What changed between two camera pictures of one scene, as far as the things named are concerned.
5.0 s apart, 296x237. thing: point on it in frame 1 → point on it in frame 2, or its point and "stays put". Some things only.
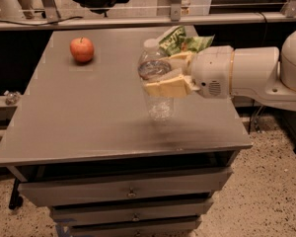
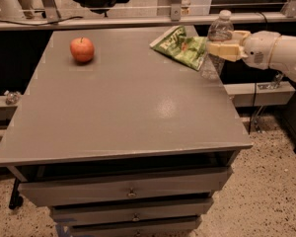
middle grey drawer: [93, 212] stays put
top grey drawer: [45, 193] stays put
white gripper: [211, 70] → [258, 49]
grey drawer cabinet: [80, 141] stays put
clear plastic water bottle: [153, 63] → [220, 30]
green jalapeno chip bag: [172, 43] stays put
